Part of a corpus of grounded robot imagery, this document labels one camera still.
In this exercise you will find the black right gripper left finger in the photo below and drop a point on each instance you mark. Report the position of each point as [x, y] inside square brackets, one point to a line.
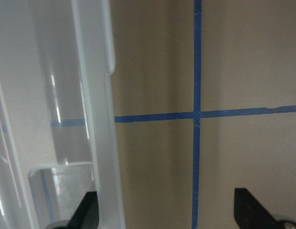
[86, 215]

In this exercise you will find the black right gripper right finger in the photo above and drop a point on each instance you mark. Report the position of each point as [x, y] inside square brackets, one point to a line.
[250, 214]

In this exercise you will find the clear plastic storage box lid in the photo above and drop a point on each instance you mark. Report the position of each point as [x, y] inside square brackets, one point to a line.
[57, 126]

